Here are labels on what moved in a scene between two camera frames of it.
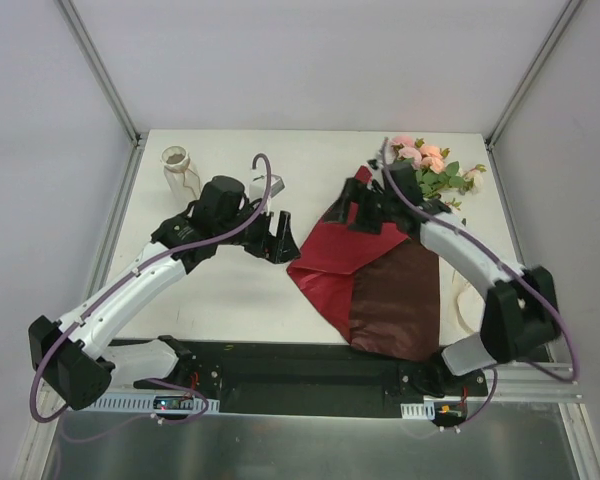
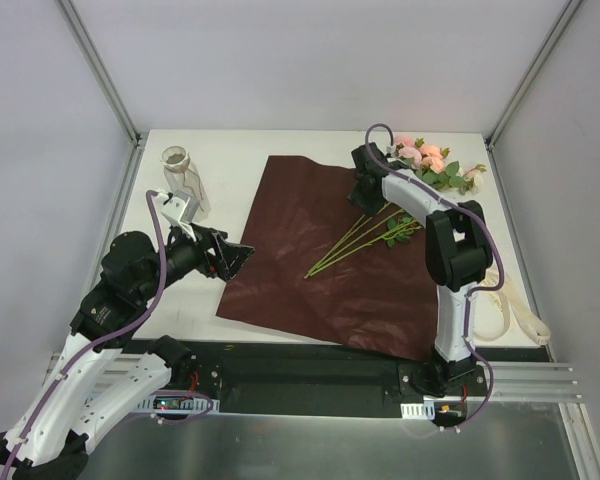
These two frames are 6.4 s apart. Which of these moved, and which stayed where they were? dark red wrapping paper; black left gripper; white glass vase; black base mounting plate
Moved: dark red wrapping paper; black left gripper
Stayed: black base mounting plate; white glass vase
